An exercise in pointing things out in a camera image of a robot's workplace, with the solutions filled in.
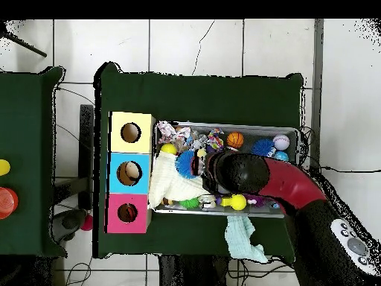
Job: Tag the blue spiky ball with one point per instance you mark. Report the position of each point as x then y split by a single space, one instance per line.
184 165
262 147

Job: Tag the yellow duck plush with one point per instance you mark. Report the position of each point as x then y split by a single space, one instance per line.
201 152

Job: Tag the cream muslin cloth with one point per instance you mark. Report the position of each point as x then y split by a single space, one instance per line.
166 181

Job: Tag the orange striped tiger plush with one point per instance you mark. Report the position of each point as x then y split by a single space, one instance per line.
128 213

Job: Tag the mint green muslin cloth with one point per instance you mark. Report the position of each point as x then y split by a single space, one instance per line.
241 238

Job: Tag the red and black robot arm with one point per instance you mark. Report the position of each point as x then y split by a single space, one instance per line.
291 181

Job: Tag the wooden box with three holes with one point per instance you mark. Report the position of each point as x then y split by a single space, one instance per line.
140 143

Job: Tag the silver mesh bin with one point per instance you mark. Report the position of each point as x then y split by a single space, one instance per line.
256 131

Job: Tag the smooth yellow ball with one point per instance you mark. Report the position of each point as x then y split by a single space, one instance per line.
168 148

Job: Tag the small orange basketball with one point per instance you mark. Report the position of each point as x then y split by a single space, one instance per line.
235 140

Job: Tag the dark green table cloth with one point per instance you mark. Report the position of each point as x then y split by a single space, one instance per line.
26 119
193 98

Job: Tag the globe print ball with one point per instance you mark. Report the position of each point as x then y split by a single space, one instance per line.
281 155

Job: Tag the small white baseball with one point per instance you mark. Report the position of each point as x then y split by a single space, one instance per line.
281 142

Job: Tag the grey rounded object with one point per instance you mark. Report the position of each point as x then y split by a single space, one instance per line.
68 223

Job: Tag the orange round object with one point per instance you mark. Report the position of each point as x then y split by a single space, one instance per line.
7 202

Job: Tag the yellow round object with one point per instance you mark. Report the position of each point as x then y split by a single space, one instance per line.
3 167

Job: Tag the black rod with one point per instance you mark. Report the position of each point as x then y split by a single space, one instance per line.
26 46

